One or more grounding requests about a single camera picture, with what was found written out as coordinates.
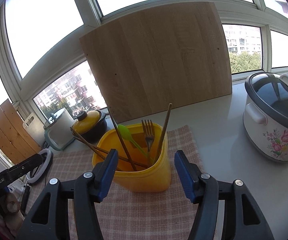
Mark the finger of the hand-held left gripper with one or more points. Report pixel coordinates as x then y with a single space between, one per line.
24 166

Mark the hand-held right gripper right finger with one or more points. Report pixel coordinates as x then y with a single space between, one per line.
183 176

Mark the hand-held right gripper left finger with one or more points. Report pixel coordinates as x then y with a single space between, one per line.
107 172

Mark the red-tipped wooden chopstick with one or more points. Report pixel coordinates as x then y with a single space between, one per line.
84 144
165 127
81 137
121 142

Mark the yellow plastic container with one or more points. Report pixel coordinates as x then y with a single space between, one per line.
146 180

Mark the green plastic spoon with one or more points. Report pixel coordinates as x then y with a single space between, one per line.
124 131

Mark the metal fork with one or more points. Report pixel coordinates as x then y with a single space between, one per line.
149 137

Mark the person's left hand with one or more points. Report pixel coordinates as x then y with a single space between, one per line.
11 210

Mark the black tripod stand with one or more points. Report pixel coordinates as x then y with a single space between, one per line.
25 197

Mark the white cutting board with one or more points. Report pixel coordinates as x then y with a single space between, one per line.
32 132

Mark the wooden plank board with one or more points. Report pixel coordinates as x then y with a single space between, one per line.
11 132

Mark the pink plaid table cloth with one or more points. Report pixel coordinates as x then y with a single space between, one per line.
139 212

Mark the black clay pot yellow lid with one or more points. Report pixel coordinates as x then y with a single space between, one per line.
91 122

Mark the white floral rice cooker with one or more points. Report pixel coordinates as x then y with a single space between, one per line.
269 125

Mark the large light wood board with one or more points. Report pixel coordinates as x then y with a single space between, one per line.
159 62

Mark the white window frame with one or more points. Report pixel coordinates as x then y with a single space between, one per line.
94 7

